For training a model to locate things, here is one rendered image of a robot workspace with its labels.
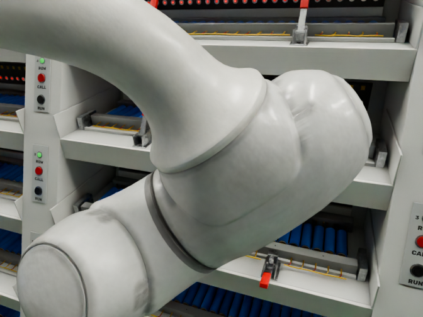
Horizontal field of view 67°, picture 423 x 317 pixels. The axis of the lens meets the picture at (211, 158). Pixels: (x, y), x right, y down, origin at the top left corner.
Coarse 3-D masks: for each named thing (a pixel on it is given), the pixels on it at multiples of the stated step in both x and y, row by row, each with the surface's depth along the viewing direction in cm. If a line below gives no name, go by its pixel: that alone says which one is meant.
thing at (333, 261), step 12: (84, 204) 71; (264, 252) 58; (288, 252) 56; (300, 252) 56; (312, 252) 56; (324, 252) 56; (288, 264) 55; (312, 264) 56; (324, 264) 55; (336, 264) 54; (348, 264) 53; (336, 276) 53
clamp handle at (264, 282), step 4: (272, 260) 54; (268, 264) 54; (272, 264) 54; (268, 268) 53; (272, 268) 53; (264, 272) 51; (268, 272) 51; (264, 276) 50; (268, 276) 50; (264, 280) 49; (268, 280) 49; (260, 284) 48; (264, 284) 48; (268, 284) 49; (264, 288) 48
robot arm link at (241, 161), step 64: (0, 0) 16; (64, 0) 17; (128, 0) 18; (128, 64) 18; (192, 64) 19; (192, 128) 20; (256, 128) 20; (320, 128) 20; (192, 192) 21; (256, 192) 21; (320, 192) 22; (192, 256) 24
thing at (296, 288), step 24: (72, 192) 70; (96, 192) 78; (360, 240) 61; (240, 264) 57; (360, 264) 53; (240, 288) 56; (288, 288) 52; (312, 288) 52; (336, 288) 52; (360, 288) 52; (312, 312) 53; (336, 312) 51; (360, 312) 50
